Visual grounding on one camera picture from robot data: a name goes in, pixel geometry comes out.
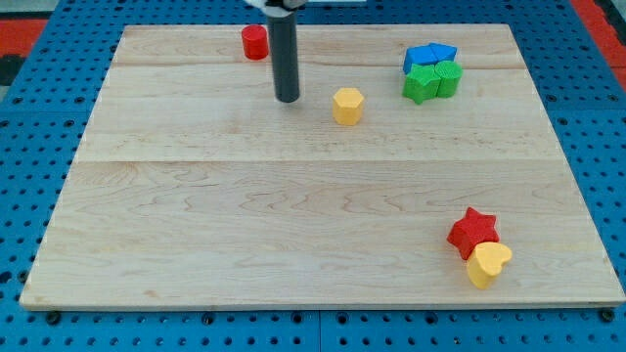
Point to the red star block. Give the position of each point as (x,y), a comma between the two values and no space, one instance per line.
(474,228)

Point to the yellow heart block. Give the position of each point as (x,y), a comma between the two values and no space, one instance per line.
(486,263)

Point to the blue triangle block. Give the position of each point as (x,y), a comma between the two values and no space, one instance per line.
(443,52)

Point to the blue cube block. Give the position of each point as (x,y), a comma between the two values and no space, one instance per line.
(419,55)

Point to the red cylinder block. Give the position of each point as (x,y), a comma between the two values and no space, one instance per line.
(255,42)

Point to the green cylinder block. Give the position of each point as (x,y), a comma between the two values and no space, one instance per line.
(450,74)

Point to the green star block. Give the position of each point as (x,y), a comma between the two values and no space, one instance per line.
(421,84)

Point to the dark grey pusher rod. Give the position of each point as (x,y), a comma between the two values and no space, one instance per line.
(283,50)

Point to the yellow hexagon block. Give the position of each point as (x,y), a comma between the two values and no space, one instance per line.
(348,106)

